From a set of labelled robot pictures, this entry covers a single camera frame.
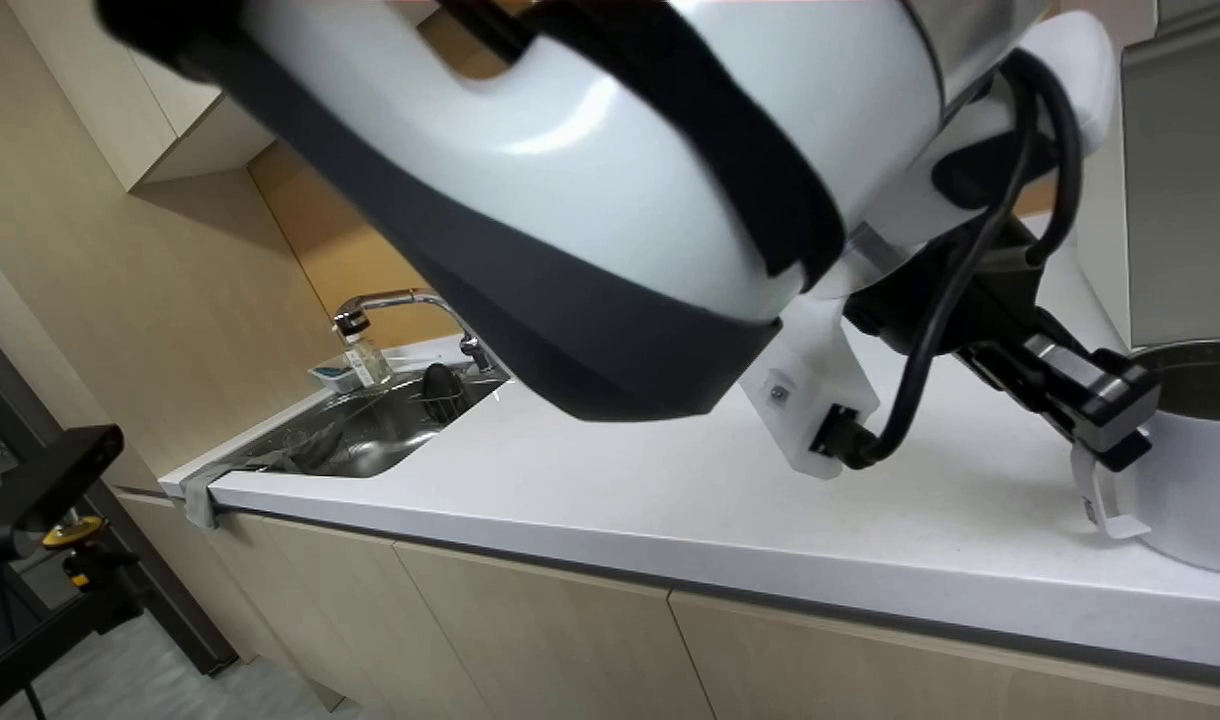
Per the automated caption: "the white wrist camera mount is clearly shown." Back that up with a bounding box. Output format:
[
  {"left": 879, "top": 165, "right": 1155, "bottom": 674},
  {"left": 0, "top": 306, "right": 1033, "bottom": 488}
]
[{"left": 742, "top": 295, "right": 879, "bottom": 479}]

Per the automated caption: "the beige cabinet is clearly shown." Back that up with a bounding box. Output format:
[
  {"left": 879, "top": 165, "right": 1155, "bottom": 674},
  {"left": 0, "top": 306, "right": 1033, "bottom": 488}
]
[
  {"left": 9, "top": 0, "right": 273, "bottom": 190},
  {"left": 125, "top": 493, "right": 1220, "bottom": 720}
]

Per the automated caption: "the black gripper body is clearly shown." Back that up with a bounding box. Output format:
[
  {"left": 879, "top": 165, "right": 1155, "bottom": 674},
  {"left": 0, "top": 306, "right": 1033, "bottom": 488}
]
[{"left": 846, "top": 220, "right": 1092, "bottom": 386}]

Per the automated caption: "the chrome faucet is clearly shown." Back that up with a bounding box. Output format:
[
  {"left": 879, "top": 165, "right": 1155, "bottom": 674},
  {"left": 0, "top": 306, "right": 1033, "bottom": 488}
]
[{"left": 334, "top": 286, "right": 502, "bottom": 386}]

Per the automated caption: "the white mug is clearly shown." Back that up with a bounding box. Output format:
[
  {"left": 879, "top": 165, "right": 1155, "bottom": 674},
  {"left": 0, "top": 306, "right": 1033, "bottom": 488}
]
[{"left": 1072, "top": 343, "right": 1220, "bottom": 573}]

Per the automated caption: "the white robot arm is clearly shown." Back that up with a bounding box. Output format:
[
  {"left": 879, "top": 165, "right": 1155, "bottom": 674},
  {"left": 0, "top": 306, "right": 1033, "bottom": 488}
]
[{"left": 92, "top": 0, "right": 1162, "bottom": 473}]

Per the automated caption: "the white coffee maker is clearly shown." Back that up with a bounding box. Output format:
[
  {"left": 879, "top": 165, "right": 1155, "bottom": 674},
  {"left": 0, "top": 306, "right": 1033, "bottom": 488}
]
[{"left": 1123, "top": 5, "right": 1220, "bottom": 349}]

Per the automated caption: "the beige upper cabinet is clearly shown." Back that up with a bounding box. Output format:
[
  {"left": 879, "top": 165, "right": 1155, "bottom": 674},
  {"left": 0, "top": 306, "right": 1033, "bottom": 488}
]
[{"left": 9, "top": 0, "right": 273, "bottom": 190}]

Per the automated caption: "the black camera cable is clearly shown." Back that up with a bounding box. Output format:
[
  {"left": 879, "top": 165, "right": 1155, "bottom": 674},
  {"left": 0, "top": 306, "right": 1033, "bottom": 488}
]
[{"left": 809, "top": 48, "right": 1090, "bottom": 473}]

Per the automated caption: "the beige lower cabinet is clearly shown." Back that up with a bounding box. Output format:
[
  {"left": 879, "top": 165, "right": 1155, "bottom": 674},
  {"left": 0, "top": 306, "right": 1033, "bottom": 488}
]
[{"left": 125, "top": 493, "right": 1220, "bottom": 720}]

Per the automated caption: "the stainless steel sink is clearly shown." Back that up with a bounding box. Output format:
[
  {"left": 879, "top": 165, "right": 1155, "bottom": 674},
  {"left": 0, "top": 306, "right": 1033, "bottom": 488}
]
[{"left": 203, "top": 364, "right": 503, "bottom": 479}]

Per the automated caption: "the black tripod stand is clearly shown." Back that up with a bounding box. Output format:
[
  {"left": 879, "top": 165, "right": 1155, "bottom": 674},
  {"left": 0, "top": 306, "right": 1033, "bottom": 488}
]
[{"left": 0, "top": 352, "right": 238, "bottom": 720}]

